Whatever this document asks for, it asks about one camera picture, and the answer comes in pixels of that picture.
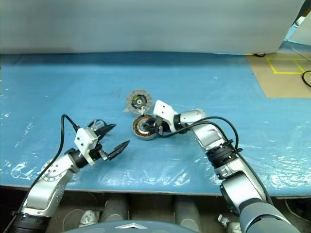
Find white backdrop panel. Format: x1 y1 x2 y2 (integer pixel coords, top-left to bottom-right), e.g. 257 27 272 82
0 0 311 55

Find grey robot torso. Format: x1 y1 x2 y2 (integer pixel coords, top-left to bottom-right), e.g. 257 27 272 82
96 219 186 233

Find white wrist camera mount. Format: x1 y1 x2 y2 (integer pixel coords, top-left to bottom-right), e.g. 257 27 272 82
152 100 180 133
73 128 102 166

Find thin white floor cable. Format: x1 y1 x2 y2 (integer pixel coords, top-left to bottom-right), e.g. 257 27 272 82
286 38 311 62

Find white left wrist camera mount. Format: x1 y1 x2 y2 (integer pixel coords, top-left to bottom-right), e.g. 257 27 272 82
73 128 102 166

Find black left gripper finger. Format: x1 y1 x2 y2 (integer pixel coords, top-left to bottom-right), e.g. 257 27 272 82
106 140 130 162
94 123 118 140

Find dark rounded shape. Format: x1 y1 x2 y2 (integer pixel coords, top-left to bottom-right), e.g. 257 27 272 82
103 194 130 222
173 195 203 226

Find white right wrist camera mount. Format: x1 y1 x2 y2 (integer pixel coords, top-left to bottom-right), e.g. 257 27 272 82
152 100 180 133

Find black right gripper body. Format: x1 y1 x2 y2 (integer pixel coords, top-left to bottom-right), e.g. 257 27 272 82
153 116 172 136

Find round silver motor lid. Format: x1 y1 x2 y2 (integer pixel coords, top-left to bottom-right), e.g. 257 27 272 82
126 89 153 114

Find round motor housing copper windings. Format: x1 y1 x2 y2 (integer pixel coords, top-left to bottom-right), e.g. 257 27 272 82
132 115 159 141

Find black floor cable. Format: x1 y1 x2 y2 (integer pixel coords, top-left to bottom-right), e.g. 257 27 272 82
302 70 311 88

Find blue plastic table cover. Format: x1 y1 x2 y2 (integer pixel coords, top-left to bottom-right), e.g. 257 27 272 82
0 52 311 197

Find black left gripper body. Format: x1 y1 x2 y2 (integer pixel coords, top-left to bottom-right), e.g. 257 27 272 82
88 134 110 163

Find silver spoked rotor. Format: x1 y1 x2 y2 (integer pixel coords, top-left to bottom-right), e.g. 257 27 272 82
86 118 107 133

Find brown cardboard floor sheet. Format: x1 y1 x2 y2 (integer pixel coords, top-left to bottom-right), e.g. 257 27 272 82
245 45 311 99

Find white part under table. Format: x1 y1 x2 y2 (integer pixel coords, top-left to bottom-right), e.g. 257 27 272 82
80 210 101 225
217 213 242 233

